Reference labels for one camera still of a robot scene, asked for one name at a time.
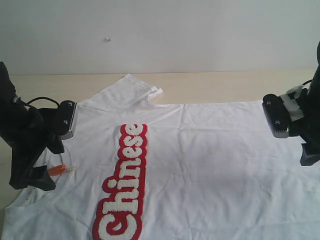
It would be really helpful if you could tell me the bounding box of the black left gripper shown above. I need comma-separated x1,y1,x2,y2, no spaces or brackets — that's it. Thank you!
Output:
0,99,65,191

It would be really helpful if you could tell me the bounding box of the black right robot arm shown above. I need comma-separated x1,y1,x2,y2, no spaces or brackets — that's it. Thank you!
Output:
289,66,320,166

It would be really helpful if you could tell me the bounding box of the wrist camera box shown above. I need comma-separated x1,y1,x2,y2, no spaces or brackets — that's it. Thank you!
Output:
52,100,78,140
262,93,291,139

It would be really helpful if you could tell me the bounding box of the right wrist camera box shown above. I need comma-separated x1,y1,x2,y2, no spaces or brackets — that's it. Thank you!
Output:
262,93,291,139

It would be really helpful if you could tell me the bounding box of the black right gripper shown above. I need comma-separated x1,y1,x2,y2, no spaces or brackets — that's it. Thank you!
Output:
287,84,320,167

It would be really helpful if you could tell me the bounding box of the white t-shirt red lettering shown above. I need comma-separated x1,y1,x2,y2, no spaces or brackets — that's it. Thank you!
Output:
2,75,320,240

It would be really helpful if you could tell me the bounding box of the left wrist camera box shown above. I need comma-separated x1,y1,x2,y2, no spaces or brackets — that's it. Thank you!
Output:
52,100,78,140

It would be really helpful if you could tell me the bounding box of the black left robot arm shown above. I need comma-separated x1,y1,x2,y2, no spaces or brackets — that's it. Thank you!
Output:
0,62,64,191

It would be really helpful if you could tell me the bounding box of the black left camera cable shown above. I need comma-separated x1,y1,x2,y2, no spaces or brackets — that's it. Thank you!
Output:
24,96,62,111

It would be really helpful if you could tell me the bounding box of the orange neck label tag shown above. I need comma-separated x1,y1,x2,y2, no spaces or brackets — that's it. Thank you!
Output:
47,164,67,176

